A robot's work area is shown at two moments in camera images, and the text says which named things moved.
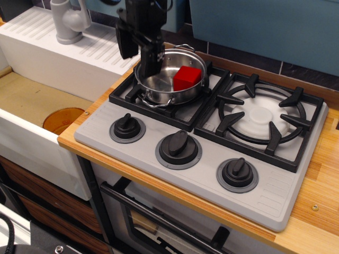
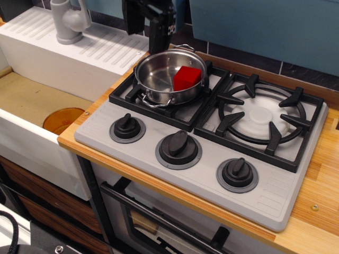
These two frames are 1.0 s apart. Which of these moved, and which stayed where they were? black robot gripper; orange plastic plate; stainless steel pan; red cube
Moved: black robot gripper
Stayed: orange plastic plate; red cube; stainless steel pan
